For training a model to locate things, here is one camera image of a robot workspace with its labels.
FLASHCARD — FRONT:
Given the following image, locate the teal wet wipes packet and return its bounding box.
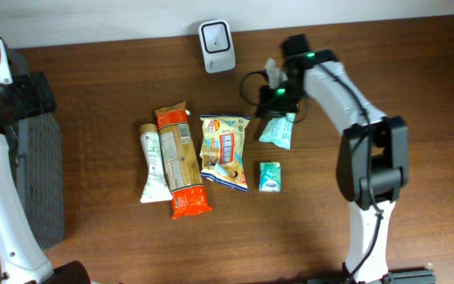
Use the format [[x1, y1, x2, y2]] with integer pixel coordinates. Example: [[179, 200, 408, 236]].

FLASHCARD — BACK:
[[259, 113, 296, 150]]

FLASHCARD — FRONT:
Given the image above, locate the small teal tissue pack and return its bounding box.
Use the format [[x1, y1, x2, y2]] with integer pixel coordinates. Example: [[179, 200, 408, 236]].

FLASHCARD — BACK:
[[259, 162, 281, 192]]

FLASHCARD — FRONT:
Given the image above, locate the yellow snack bag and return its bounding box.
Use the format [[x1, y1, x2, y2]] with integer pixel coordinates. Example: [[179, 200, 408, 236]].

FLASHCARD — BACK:
[[199, 114, 251, 192]]

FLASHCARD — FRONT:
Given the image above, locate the orange noodle packet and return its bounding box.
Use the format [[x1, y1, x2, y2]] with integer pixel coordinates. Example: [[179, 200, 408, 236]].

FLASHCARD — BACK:
[[154, 102, 211, 219]]

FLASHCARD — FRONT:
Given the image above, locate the white toothpaste tube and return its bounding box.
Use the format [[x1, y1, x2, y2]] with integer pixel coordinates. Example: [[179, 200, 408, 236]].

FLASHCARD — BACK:
[[139, 124, 172, 204]]

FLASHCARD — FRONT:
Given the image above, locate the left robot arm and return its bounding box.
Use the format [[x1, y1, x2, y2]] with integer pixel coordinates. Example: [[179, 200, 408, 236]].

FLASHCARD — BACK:
[[0, 37, 90, 283]]

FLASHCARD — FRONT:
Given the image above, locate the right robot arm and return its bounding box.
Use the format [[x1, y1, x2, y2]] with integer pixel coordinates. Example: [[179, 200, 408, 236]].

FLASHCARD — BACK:
[[255, 34, 409, 283]]

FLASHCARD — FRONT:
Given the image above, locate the white barcode scanner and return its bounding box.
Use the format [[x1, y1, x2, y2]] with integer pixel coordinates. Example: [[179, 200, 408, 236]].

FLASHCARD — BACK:
[[198, 20, 236, 73]]

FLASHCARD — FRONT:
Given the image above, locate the grey plastic mesh basket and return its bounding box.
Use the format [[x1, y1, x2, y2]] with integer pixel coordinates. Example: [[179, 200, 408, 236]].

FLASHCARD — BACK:
[[6, 47, 65, 252]]

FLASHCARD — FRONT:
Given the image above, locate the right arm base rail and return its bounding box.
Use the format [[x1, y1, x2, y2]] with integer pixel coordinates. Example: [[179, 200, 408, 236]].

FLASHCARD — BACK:
[[305, 268, 437, 284]]

